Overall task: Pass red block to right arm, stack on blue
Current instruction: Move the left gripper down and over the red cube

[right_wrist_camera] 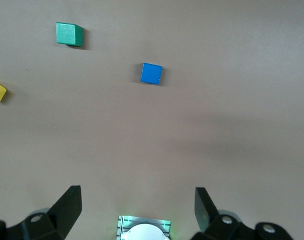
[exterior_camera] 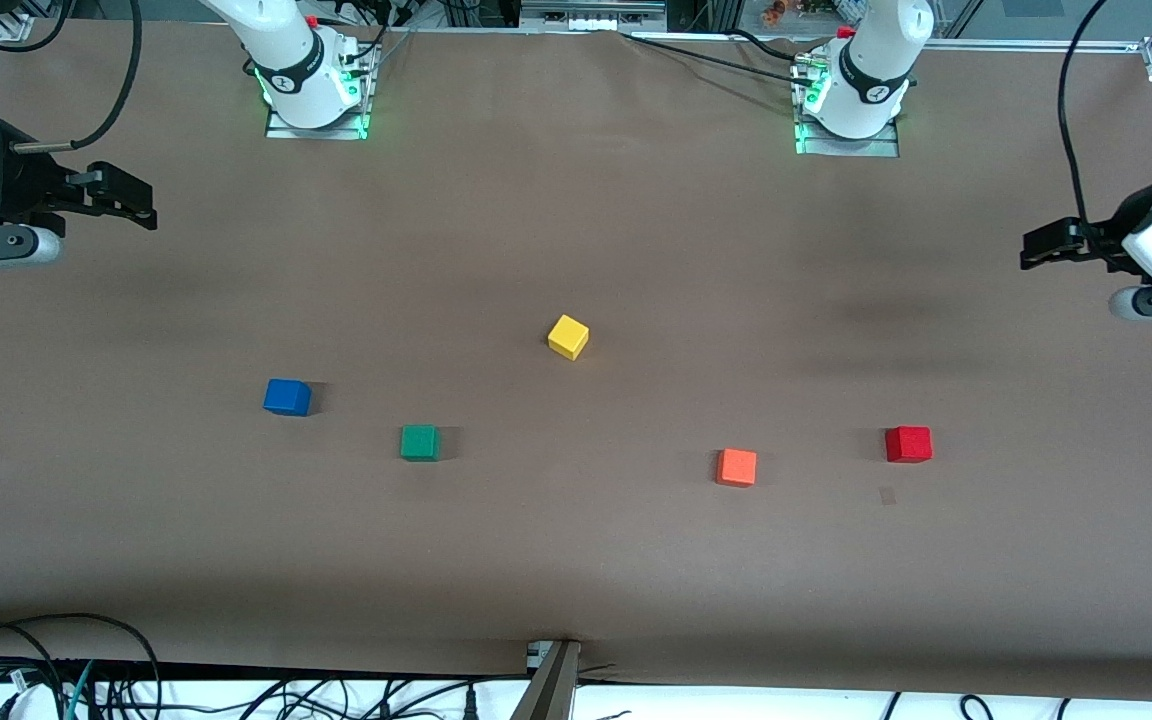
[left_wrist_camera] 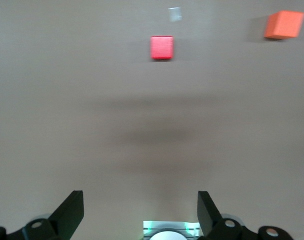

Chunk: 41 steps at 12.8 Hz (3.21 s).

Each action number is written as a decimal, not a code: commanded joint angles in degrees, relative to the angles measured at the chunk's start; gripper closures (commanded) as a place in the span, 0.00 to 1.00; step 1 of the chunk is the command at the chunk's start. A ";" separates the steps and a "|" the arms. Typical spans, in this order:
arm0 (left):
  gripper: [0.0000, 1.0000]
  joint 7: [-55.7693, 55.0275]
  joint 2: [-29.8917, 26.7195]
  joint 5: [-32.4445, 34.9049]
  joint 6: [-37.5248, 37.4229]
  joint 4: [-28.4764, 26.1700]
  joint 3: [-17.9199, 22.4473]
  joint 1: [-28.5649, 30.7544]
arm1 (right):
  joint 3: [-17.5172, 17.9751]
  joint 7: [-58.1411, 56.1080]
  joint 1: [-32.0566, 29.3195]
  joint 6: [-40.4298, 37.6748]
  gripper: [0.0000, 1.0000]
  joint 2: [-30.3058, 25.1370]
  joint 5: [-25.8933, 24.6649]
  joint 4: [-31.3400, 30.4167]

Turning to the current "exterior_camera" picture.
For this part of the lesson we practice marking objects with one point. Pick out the small colourful background object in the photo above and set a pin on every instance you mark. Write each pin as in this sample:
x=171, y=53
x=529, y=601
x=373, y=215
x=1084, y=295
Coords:
x=774, y=12

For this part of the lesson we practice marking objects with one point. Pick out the small metal clamp bracket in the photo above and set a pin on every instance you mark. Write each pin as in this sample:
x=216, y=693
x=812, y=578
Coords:
x=538, y=655

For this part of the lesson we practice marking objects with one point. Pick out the green wooden cube block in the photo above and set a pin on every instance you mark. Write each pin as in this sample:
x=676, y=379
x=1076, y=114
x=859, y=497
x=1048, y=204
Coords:
x=419, y=443

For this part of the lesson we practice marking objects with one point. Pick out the white power strip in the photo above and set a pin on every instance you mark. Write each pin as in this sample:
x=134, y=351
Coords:
x=591, y=18

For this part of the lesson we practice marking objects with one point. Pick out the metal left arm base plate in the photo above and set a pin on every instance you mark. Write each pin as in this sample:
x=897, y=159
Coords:
x=821, y=150

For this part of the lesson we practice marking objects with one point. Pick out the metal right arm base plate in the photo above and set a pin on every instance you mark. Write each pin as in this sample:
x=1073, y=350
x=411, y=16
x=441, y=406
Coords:
x=286, y=132

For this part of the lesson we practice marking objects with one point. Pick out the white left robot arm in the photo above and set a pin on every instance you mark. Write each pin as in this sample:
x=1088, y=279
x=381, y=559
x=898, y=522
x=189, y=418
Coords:
x=876, y=60

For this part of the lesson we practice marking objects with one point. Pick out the blue wooden cube block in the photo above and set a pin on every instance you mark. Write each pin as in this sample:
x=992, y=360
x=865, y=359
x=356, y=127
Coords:
x=286, y=398

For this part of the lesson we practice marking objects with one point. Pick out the aluminium profile bar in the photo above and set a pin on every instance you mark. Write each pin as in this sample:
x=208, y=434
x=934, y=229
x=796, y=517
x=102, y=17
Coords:
x=551, y=690

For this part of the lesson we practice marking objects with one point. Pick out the orange wooden cube block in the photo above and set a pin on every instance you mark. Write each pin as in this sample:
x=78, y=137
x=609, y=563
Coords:
x=736, y=467

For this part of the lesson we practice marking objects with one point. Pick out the yellow wooden cube block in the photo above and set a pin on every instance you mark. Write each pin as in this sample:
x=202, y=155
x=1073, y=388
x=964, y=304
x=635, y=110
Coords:
x=567, y=337

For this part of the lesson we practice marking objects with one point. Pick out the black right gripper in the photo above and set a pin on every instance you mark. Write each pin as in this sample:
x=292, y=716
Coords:
x=24, y=188

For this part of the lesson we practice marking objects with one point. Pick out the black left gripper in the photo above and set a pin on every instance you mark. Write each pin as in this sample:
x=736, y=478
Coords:
x=1094, y=245

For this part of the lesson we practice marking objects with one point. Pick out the red wooden cube block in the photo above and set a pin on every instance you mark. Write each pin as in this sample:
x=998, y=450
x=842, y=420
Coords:
x=908, y=445

